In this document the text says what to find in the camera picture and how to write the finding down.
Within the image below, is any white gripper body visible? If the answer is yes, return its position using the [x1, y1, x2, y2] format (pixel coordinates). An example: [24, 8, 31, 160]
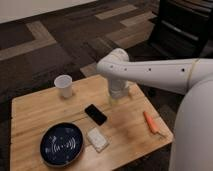
[108, 79, 129, 99]

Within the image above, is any orange pepper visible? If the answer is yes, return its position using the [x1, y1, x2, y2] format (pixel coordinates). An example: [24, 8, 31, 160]
[143, 111, 164, 137]

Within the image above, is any black smartphone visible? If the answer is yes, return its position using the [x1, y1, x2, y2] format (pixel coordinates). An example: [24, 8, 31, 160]
[85, 104, 107, 125]

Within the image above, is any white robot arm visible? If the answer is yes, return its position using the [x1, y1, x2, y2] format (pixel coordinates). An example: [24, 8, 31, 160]
[97, 48, 213, 171]

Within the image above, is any white plastic cup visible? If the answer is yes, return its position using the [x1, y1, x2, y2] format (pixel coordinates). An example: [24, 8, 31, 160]
[54, 75, 72, 98]

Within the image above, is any white rectangular sponge packet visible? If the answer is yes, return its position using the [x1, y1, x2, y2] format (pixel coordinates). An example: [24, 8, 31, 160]
[87, 128, 109, 153]

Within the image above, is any dark blue patterned plate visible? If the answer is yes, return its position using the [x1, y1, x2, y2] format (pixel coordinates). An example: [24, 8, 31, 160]
[40, 122, 84, 167]

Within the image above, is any black shelf unit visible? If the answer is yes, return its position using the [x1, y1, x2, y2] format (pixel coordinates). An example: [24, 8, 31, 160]
[148, 0, 213, 58]

